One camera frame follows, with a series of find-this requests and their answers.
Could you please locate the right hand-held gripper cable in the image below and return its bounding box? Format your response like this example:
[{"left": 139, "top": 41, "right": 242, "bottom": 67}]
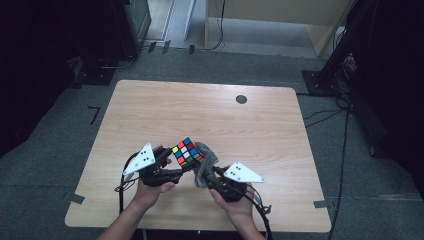
[{"left": 244, "top": 186, "right": 275, "bottom": 240}]

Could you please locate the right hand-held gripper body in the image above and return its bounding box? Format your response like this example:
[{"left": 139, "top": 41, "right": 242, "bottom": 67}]
[{"left": 213, "top": 161, "right": 266, "bottom": 204}]

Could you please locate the black hanging cable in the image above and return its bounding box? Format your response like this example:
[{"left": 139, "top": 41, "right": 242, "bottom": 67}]
[{"left": 196, "top": 0, "right": 227, "bottom": 52}]

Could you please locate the hand-held gripper cable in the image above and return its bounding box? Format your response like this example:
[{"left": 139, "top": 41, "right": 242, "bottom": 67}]
[
  {"left": 114, "top": 151, "right": 143, "bottom": 216},
  {"left": 244, "top": 186, "right": 275, "bottom": 240}
]

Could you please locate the grey terry cloth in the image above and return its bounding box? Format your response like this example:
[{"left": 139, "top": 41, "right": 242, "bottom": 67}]
[{"left": 192, "top": 141, "right": 219, "bottom": 189}]

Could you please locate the person's right hand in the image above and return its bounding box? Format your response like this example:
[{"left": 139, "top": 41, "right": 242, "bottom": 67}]
[{"left": 209, "top": 182, "right": 258, "bottom": 231}]

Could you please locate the black tape corner mark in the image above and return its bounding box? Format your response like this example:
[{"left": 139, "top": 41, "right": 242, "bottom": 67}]
[{"left": 87, "top": 105, "right": 102, "bottom": 126}]

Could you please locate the light wooden desk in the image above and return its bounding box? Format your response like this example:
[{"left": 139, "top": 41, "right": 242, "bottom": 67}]
[{"left": 204, "top": 0, "right": 356, "bottom": 58}]

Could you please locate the multicoloured puzzle cube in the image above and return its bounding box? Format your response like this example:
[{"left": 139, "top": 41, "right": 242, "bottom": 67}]
[{"left": 170, "top": 136, "right": 206, "bottom": 167}]

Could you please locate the long black floor cable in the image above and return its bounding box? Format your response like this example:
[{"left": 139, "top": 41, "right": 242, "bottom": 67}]
[{"left": 328, "top": 108, "right": 351, "bottom": 240}]

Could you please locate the black stand base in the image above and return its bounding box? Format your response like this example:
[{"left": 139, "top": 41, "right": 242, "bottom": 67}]
[{"left": 68, "top": 56, "right": 116, "bottom": 89}]

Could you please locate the grey metal rail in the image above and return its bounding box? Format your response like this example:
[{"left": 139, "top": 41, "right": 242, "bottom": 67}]
[{"left": 183, "top": 0, "right": 197, "bottom": 42}]

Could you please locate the black metal stand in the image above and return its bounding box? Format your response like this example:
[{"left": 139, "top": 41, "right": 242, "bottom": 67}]
[{"left": 301, "top": 0, "right": 378, "bottom": 98}]

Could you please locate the black curtain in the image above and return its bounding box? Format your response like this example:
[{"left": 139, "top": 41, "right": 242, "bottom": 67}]
[
  {"left": 346, "top": 0, "right": 424, "bottom": 194},
  {"left": 0, "top": 0, "right": 118, "bottom": 159}
]

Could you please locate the thin floor cable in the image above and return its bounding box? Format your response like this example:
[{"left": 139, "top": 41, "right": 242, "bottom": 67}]
[{"left": 98, "top": 53, "right": 138, "bottom": 70}]

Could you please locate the black cabinet with glass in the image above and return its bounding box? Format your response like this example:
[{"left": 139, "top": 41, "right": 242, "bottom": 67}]
[{"left": 111, "top": 0, "right": 153, "bottom": 59}]

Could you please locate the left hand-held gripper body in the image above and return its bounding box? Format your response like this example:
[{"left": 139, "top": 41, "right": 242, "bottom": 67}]
[{"left": 122, "top": 143, "right": 184, "bottom": 188}]

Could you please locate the left hand-held gripper cable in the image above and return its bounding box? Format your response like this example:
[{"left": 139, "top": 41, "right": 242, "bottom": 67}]
[{"left": 114, "top": 151, "right": 143, "bottom": 216}]

